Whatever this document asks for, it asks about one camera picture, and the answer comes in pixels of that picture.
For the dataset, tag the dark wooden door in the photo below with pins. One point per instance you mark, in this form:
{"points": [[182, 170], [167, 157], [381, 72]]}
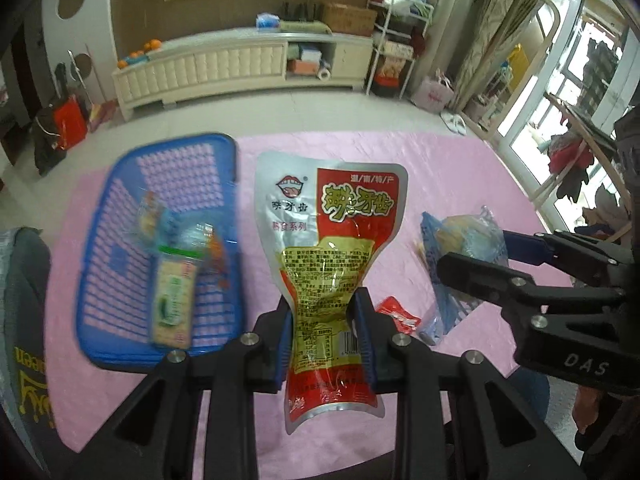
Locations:
{"points": [[27, 75]]}

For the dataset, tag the small orange snack packet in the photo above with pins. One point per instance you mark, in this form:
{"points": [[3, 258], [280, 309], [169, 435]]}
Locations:
{"points": [[220, 260]]}

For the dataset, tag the white slipper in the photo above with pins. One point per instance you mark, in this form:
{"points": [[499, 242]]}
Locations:
{"points": [[460, 125], [448, 121]]}

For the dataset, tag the glass sliding door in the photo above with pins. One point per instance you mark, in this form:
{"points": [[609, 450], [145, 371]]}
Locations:
{"points": [[575, 35]]}

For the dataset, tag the red bag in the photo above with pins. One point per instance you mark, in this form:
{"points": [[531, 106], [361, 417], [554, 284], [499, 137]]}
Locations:
{"points": [[70, 122]]}

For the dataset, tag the red garment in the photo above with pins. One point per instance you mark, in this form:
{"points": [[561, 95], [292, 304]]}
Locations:
{"points": [[567, 165]]}

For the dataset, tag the yellow hanging cloth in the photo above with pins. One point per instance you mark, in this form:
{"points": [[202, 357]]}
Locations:
{"points": [[518, 62]]}

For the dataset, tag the white metal rack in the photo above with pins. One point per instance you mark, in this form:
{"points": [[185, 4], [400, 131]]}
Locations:
{"points": [[400, 40]]}

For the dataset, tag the wooden drying rack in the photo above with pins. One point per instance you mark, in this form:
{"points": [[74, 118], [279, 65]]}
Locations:
{"points": [[590, 145]]}

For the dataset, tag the light blue snack packet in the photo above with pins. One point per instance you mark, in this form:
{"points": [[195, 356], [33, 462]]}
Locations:
{"points": [[187, 232]]}

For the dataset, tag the white TV cabinet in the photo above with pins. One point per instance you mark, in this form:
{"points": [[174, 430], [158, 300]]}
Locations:
{"points": [[215, 67]]}

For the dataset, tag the orange box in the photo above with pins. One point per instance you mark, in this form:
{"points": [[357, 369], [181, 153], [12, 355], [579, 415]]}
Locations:
{"points": [[302, 66]]}

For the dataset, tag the blue plate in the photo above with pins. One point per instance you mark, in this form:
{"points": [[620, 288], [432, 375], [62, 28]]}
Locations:
{"points": [[134, 57]]}

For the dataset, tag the tall silver air conditioner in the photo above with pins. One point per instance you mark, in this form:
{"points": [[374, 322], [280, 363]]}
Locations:
{"points": [[452, 20]]}

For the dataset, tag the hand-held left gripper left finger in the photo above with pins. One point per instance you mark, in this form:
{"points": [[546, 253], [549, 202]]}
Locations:
{"points": [[284, 355]]}

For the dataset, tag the row of dark bottles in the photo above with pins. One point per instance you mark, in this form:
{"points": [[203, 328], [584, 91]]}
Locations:
{"points": [[300, 11]]}

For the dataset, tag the pink bag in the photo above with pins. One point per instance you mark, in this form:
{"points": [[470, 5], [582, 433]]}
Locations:
{"points": [[432, 94]]}

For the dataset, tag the clear plastic snack bag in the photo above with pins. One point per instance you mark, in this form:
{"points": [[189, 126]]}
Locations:
{"points": [[460, 240]]}

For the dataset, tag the black bag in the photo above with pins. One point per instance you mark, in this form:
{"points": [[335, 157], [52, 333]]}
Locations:
{"points": [[47, 145]]}

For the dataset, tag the cardboard box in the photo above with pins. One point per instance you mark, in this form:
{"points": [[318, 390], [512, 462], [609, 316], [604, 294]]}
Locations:
{"points": [[349, 19]]}

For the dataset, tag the small round wall decor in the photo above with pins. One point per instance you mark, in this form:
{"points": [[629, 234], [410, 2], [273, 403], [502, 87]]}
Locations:
{"points": [[80, 61]]}

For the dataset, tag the round brown wall decor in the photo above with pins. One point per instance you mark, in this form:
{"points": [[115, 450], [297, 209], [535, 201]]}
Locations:
{"points": [[72, 0]]}

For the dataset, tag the blue plastic basket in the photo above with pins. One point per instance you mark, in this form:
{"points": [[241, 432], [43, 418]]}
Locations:
{"points": [[120, 270]]}

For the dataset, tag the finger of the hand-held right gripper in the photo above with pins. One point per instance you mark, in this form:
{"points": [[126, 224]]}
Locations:
{"points": [[525, 247], [480, 275]]}

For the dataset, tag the red silver snack packet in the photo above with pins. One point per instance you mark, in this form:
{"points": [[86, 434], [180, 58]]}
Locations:
{"points": [[325, 240]]}

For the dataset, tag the small red snack packet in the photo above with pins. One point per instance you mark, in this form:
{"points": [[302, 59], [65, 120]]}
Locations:
{"points": [[400, 316]]}

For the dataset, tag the broom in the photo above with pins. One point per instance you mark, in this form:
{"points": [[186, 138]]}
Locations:
{"points": [[100, 105]]}

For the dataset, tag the cream green snack packet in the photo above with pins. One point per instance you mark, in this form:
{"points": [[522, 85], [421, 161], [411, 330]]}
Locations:
{"points": [[175, 300]]}

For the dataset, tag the arched wooden frame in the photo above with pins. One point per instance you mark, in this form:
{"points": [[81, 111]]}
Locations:
{"points": [[515, 60]]}

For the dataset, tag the blue tissue box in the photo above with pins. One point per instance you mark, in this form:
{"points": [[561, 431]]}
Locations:
{"points": [[267, 21]]}

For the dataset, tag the pink tablecloth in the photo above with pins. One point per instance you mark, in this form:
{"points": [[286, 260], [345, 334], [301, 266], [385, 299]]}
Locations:
{"points": [[450, 175]]}

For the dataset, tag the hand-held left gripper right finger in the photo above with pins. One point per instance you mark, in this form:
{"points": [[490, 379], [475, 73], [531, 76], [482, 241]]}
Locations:
{"points": [[367, 340]]}

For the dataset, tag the hanging dark clothes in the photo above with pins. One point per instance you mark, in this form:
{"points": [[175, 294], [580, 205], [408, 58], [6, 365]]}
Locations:
{"points": [[600, 75]]}

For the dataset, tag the green folded cloth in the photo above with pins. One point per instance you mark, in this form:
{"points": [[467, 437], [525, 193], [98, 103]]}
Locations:
{"points": [[305, 27]]}

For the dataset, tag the white paper roll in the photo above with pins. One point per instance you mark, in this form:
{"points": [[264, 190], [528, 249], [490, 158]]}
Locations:
{"points": [[324, 74]]}

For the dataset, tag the person's right hand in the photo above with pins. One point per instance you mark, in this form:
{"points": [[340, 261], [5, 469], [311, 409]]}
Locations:
{"points": [[592, 412]]}

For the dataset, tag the black cloth yellow print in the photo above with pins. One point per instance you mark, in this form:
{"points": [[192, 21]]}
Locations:
{"points": [[32, 385]]}

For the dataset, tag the beige patterned curtain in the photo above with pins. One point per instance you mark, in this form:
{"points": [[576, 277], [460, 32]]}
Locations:
{"points": [[492, 35]]}

